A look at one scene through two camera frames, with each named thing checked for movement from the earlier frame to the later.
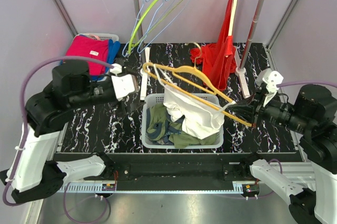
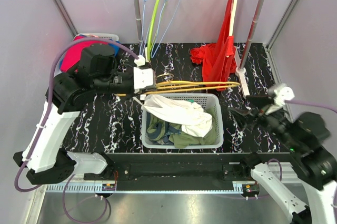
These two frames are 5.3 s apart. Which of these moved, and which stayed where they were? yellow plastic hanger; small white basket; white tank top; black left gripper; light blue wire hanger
Moved: black left gripper; white tank top; yellow plastic hanger; light blue wire hanger
Stayed: small white basket
